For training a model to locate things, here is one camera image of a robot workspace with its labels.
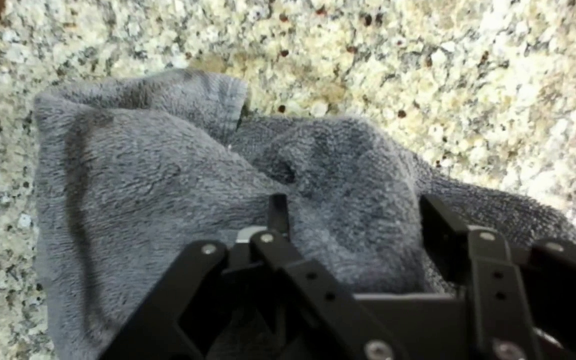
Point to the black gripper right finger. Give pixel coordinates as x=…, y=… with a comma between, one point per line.
x=501, y=286

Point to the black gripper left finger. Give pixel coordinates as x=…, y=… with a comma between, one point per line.
x=280, y=286

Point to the grey terry cloth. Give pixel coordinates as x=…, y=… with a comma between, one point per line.
x=169, y=200

